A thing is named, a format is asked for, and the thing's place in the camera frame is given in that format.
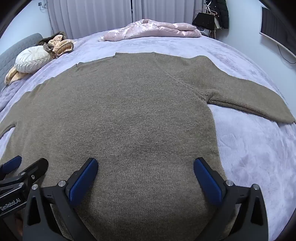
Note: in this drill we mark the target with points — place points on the pink quilted jacket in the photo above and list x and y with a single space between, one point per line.
150 31

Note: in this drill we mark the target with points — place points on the beige and brown clothes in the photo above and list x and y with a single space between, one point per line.
62 47

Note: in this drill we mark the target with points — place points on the white pleated curtain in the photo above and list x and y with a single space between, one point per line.
161 10
92 16

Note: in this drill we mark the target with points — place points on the white round pleated pillow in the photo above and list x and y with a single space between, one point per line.
32 59

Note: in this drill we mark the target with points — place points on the black hanging coat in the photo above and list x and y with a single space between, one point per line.
222 14

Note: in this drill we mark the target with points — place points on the brown knit sweater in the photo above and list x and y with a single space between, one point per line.
138 115

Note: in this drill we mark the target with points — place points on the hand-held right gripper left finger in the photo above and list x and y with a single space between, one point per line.
83 182

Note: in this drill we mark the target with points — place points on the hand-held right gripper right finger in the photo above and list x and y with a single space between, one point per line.
208 184

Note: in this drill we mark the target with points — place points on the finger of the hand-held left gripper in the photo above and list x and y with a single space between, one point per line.
34 171
11 163

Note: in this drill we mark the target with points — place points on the lavender plush blanket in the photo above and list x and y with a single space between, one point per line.
254 150

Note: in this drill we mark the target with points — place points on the black hanging bag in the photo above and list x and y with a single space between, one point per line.
203 20

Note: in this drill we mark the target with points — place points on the brown furry cloth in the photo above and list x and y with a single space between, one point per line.
52 38

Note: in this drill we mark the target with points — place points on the grey quilted headboard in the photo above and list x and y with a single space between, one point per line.
13 51

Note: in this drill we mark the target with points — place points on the wall-mounted television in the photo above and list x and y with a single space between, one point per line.
275 27

